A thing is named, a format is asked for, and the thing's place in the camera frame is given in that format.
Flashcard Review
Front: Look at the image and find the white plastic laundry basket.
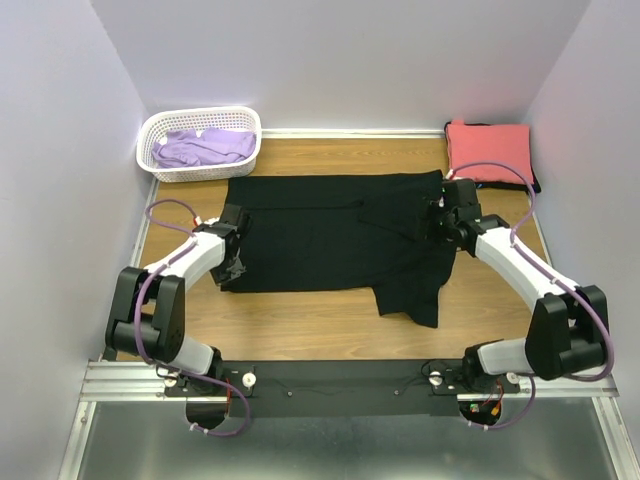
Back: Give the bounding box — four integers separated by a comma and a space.
136, 106, 262, 183

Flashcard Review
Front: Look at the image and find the black t shirt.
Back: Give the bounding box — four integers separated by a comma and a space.
443, 121, 543, 195
226, 170, 456, 328

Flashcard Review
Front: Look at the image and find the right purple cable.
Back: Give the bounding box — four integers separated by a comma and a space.
447, 159, 619, 384

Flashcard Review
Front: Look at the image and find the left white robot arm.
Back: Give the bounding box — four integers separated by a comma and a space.
105, 204, 249, 395

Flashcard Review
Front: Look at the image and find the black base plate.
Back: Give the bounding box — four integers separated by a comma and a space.
164, 359, 521, 428

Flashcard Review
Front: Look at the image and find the aluminium frame rail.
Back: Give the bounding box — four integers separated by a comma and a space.
80, 361, 165, 402

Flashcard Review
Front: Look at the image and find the purple t shirt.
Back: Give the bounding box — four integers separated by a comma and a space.
151, 127, 257, 169

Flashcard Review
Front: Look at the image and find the folded red t shirt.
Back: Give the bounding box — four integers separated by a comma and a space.
445, 118, 534, 186

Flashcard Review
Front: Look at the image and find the folded black t shirt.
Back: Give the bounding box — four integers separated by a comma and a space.
443, 121, 543, 195

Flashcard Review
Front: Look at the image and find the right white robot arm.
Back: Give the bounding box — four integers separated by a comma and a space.
418, 179, 615, 392

